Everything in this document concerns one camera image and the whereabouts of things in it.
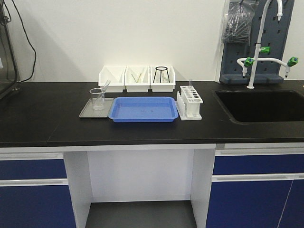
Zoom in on clear glass test tube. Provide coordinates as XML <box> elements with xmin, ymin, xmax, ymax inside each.
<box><xmin>98</xmin><ymin>80</ymin><xmax>111</xmax><ymax>107</ymax></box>

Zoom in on white test tube rack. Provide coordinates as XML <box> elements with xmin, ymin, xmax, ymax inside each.
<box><xmin>175</xmin><ymin>85</ymin><xmax>203</xmax><ymax>121</ymax></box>

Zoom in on grey pegboard drying rack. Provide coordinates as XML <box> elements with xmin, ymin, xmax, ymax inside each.
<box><xmin>219</xmin><ymin>0</ymin><xmax>294</xmax><ymax>84</ymax></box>

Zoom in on blue plastic tray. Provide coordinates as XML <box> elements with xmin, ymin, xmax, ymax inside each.
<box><xmin>108</xmin><ymin>96</ymin><xmax>179</xmax><ymax>123</ymax></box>

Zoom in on clear glass flask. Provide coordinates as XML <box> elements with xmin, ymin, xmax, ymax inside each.
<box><xmin>160</xmin><ymin>74</ymin><xmax>170</xmax><ymax>83</ymax></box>

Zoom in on right white storage bin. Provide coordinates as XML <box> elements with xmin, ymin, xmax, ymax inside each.
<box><xmin>150</xmin><ymin>66</ymin><xmax>176</xmax><ymax>92</ymax></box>

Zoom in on white storage bin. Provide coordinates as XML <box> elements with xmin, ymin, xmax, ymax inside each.
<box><xmin>98</xmin><ymin>66</ymin><xmax>126</xmax><ymax>93</ymax></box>
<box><xmin>150</xmin><ymin>66</ymin><xmax>176</xmax><ymax>92</ymax></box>
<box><xmin>124</xmin><ymin>66</ymin><xmax>150</xmax><ymax>92</ymax></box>

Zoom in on middle white storage bin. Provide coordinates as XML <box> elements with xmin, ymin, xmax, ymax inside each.
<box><xmin>124</xmin><ymin>66</ymin><xmax>150</xmax><ymax>92</ymax></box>

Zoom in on left white storage bin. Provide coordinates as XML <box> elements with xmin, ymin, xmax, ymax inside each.
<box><xmin>98</xmin><ymin>66</ymin><xmax>126</xmax><ymax>93</ymax></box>

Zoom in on clear glass beaker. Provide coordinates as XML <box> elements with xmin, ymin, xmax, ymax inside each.
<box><xmin>89</xmin><ymin>88</ymin><xmax>105</xmax><ymax>110</ymax></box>

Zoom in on black lab sink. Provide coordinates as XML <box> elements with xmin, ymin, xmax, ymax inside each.
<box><xmin>214</xmin><ymin>90</ymin><xmax>304</xmax><ymax>125</ymax></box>

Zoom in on white lab faucet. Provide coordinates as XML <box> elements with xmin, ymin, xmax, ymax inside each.
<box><xmin>237</xmin><ymin>0</ymin><xmax>299</xmax><ymax>89</ymax></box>

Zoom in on right blue cabinet drawers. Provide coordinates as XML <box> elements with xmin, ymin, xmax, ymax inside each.
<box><xmin>206</xmin><ymin>150</ymin><xmax>304</xmax><ymax>228</ymax></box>

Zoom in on blue cabinet drawers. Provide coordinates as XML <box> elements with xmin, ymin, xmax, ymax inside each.
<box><xmin>0</xmin><ymin>152</ymin><xmax>76</xmax><ymax>228</ymax></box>
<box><xmin>206</xmin><ymin>150</ymin><xmax>304</xmax><ymax>228</ymax></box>

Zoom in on clear plastic bag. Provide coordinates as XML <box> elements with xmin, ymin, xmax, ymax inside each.
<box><xmin>222</xmin><ymin>0</ymin><xmax>255</xmax><ymax>44</ymax></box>

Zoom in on left blue cabinet drawers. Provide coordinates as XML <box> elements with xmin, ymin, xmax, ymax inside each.
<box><xmin>0</xmin><ymin>152</ymin><xmax>76</xmax><ymax>228</ymax></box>

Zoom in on steel appliance at left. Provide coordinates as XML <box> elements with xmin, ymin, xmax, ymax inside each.
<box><xmin>0</xmin><ymin>25</ymin><xmax>20</xmax><ymax>99</ymax></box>

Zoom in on black wire tripod stand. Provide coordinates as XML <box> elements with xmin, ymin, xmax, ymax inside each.
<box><xmin>153</xmin><ymin>66</ymin><xmax>170</xmax><ymax>83</ymax></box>

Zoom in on black cable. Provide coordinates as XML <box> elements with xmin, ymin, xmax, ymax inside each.
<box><xmin>0</xmin><ymin>0</ymin><xmax>37</xmax><ymax>83</ymax></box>

